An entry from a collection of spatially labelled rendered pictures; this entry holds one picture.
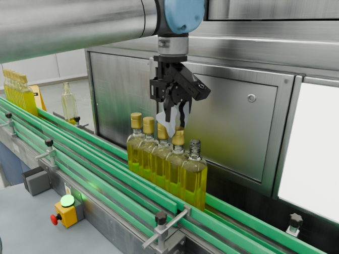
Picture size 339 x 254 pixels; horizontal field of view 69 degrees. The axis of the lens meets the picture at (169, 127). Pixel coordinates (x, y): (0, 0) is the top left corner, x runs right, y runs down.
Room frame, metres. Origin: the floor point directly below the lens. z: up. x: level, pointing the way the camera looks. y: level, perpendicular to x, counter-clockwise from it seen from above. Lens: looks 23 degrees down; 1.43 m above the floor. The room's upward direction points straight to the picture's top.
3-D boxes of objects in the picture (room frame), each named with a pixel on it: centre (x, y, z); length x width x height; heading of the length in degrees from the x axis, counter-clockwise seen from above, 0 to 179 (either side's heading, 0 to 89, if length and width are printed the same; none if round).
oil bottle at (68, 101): (1.26, 0.54, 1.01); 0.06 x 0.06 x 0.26; 43
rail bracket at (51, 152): (0.84, 0.48, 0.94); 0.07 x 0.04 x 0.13; 138
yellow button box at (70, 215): (0.71, 0.37, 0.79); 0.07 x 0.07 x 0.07; 48
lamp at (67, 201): (0.71, 0.37, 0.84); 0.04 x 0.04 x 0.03
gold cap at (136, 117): (0.73, 0.11, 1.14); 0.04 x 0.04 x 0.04
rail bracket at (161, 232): (0.47, 0.00, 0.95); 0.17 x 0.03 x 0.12; 138
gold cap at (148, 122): (0.69, 0.06, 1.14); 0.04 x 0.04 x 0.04
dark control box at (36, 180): (0.90, 0.58, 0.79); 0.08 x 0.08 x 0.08; 48
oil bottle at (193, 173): (0.58, -0.07, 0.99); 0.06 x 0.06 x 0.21; 49
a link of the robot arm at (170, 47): (0.63, -0.01, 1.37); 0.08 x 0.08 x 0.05
